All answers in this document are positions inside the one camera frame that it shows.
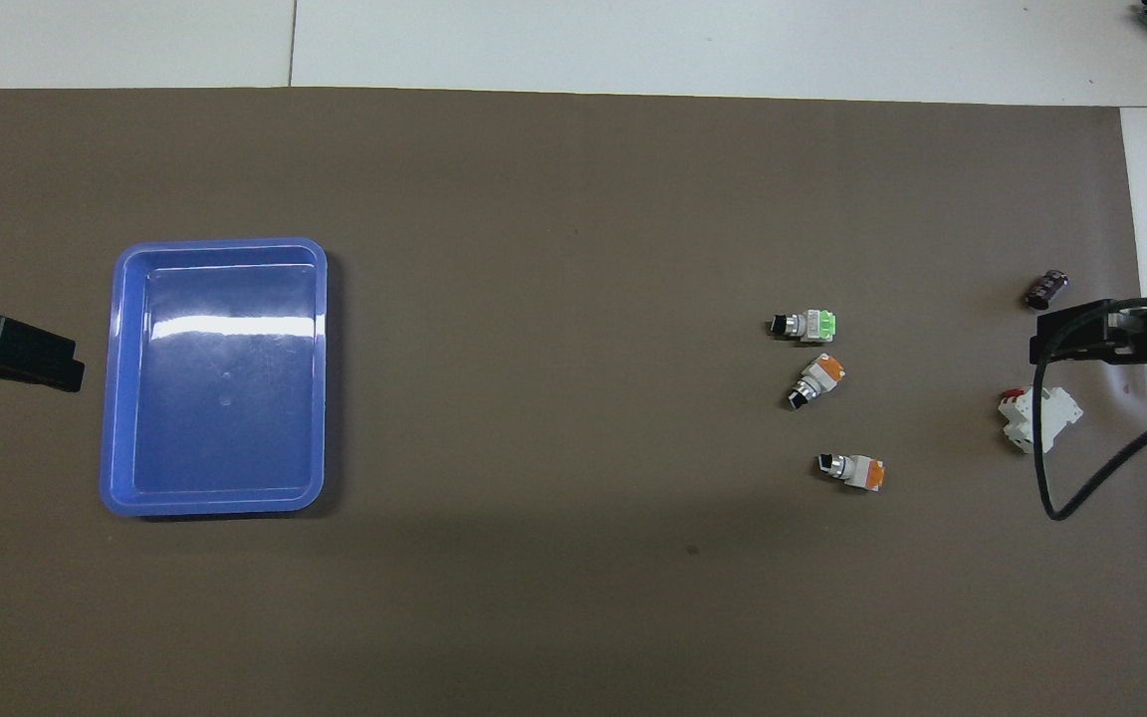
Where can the orange-backed selector switch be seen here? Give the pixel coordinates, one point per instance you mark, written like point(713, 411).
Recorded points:
point(817, 379)
point(857, 470)

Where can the blue plastic tray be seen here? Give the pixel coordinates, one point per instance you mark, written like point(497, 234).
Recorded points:
point(220, 398)

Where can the dark cylindrical capacitor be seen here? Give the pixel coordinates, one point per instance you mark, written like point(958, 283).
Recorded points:
point(1047, 289)

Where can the white circuit breaker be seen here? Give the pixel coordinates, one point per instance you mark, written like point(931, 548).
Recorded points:
point(1051, 413)

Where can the green-backed selector switch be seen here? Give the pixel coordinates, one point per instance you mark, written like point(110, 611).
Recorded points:
point(812, 325)

